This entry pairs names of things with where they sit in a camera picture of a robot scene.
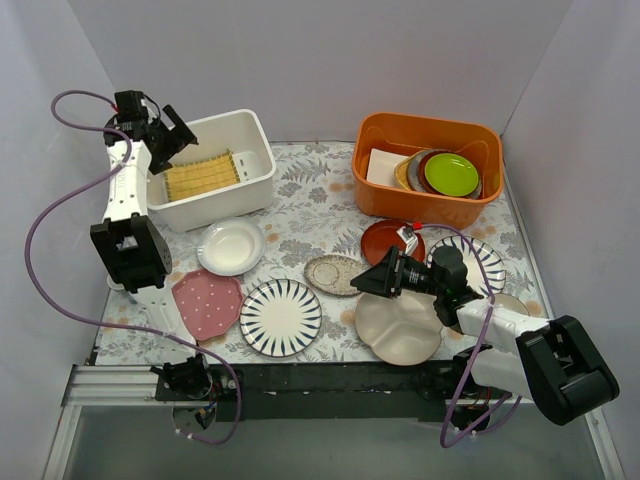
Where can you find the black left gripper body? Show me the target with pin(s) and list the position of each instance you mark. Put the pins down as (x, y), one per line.
(163, 140)

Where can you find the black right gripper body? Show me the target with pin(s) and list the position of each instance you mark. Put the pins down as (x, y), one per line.
(393, 274)

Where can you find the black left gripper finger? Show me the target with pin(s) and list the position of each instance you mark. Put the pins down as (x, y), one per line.
(161, 155)
(180, 134)

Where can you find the yellow woven bamboo mat plate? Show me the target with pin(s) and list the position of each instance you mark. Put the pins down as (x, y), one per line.
(200, 177)

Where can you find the blue striped white plate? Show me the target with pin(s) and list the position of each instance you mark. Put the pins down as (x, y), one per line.
(280, 318)

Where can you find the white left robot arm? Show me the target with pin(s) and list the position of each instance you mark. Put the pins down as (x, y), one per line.
(137, 256)

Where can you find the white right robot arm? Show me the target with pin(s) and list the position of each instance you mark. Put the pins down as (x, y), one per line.
(552, 362)

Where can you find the white plastic bin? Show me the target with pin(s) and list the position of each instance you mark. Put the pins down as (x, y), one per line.
(241, 134)

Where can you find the dark red plate in bin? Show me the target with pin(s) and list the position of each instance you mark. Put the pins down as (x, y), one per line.
(422, 176)

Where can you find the yellow basket plate in bin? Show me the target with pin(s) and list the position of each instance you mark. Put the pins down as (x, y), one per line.
(400, 174)

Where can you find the white square plate in bin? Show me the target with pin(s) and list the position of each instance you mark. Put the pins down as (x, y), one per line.
(381, 167)

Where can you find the grey plate in bin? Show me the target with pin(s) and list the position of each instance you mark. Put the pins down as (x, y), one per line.
(413, 172)

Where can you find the orange plastic bin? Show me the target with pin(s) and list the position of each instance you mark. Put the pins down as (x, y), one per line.
(408, 134)

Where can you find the red lacquer round plate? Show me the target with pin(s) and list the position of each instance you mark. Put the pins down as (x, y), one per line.
(380, 237)

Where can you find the speckled oval ceramic plate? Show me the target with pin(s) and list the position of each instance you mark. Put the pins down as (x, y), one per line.
(332, 274)

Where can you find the beige divided plate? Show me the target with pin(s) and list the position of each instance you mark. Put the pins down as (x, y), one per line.
(402, 331)

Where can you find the small beige saucer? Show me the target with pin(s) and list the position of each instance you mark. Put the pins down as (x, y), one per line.
(511, 303)

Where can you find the floral patterned table mat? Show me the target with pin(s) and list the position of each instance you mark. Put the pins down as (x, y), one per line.
(314, 213)

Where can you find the lime green plate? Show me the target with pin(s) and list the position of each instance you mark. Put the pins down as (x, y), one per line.
(451, 174)

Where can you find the white deep bowl plate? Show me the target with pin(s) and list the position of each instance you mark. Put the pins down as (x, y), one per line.
(231, 247)

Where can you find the small white cup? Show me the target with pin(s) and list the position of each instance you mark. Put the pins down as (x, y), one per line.
(114, 285)

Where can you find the pink polka dot plate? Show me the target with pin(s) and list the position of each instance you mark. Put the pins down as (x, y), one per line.
(209, 304)

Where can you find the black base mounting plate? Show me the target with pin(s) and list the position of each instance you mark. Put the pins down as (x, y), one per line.
(318, 390)

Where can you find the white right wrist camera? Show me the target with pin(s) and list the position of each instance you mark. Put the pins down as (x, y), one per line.
(409, 238)

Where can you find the aluminium frame rail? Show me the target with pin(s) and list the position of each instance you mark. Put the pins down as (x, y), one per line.
(108, 430)

